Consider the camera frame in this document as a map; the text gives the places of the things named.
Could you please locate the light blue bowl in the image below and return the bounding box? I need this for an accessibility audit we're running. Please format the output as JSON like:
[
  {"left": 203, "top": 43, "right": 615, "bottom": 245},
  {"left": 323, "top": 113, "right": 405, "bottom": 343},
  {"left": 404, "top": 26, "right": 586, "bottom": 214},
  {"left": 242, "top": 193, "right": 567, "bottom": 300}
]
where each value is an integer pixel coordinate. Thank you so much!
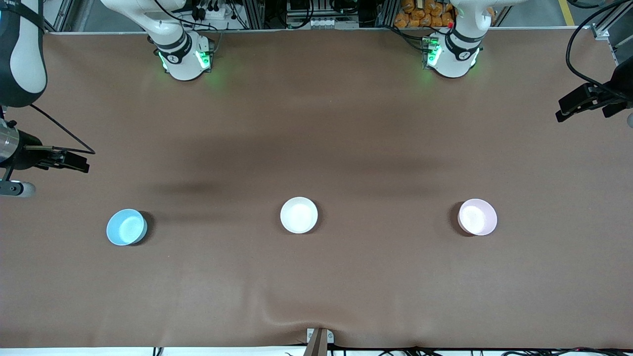
[{"left": 106, "top": 209, "right": 148, "bottom": 246}]

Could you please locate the light pink bowl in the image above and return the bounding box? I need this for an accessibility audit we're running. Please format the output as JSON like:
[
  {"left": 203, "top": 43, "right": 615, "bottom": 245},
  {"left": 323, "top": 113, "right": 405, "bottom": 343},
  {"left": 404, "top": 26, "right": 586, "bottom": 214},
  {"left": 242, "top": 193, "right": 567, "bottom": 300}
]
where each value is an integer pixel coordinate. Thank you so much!
[{"left": 457, "top": 199, "right": 498, "bottom": 236}]

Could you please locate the white bowl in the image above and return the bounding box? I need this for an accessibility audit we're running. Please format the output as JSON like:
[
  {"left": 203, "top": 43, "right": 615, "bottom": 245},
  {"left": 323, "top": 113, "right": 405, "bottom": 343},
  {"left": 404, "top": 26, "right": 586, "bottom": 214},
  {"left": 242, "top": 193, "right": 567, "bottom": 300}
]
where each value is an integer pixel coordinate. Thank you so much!
[{"left": 280, "top": 197, "right": 318, "bottom": 234}]

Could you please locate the orange snack packets pile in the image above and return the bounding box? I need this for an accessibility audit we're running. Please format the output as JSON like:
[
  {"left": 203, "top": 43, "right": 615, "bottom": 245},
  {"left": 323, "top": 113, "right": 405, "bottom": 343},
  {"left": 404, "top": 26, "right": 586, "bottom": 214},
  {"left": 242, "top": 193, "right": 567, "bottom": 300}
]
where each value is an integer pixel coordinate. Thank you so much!
[{"left": 394, "top": 0, "right": 495, "bottom": 28}]

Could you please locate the power strip with black plugs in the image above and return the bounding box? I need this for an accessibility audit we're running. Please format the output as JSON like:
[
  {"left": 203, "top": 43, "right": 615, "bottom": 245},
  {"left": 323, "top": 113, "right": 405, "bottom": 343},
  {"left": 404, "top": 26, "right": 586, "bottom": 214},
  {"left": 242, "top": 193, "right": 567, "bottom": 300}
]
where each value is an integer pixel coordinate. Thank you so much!
[{"left": 190, "top": 0, "right": 235, "bottom": 23}]

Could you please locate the brown table mat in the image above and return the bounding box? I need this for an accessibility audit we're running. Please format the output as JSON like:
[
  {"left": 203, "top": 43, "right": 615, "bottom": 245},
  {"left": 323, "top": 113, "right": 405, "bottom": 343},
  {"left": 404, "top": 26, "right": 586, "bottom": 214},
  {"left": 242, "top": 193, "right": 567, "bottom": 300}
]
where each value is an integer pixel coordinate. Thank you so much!
[{"left": 0, "top": 27, "right": 633, "bottom": 349}]

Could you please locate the white power strip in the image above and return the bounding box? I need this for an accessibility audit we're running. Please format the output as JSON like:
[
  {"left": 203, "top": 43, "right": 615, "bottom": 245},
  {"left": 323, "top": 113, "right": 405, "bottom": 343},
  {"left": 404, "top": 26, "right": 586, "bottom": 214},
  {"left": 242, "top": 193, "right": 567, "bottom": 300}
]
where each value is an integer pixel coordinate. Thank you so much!
[{"left": 303, "top": 17, "right": 343, "bottom": 29}]

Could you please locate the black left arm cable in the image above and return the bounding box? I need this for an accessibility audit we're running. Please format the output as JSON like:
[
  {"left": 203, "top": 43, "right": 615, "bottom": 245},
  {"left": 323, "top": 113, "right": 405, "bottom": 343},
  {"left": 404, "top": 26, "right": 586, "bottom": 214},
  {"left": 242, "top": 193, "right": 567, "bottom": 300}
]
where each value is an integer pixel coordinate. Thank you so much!
[{"left": 566, "top": 0, "right": 633, "bottom": 104}]

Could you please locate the aluminium frame profile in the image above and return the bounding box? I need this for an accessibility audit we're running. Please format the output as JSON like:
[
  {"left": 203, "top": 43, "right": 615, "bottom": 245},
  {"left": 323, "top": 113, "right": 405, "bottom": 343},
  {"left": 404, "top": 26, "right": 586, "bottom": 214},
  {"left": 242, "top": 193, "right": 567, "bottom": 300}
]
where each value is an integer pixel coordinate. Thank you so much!
[
  {"left": 376, "top": 0, "right": 399, "bottom": 28},
  {"left": 592, "top": 0, "right": 633, "bottom": 34},
  {"left": 245, "top": 0, "right": 268, "bottom": 29}
]

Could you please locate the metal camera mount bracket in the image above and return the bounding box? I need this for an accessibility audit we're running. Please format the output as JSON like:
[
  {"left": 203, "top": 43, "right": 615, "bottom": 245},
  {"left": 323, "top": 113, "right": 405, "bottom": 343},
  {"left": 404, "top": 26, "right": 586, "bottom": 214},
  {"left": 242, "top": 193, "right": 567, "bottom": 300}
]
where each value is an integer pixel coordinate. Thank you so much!
[{"left": 306, "top": 327, "right": 334, "bottom": 356}]

